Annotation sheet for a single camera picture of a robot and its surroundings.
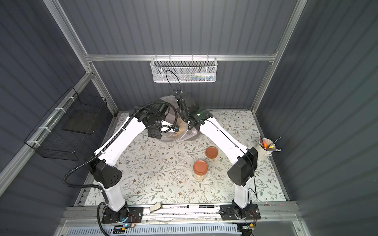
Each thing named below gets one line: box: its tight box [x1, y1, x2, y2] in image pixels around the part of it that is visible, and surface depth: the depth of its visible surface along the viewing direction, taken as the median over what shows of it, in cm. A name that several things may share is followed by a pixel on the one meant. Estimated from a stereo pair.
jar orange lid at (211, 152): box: [205, 146, 219, 159], surface depth 98 cm
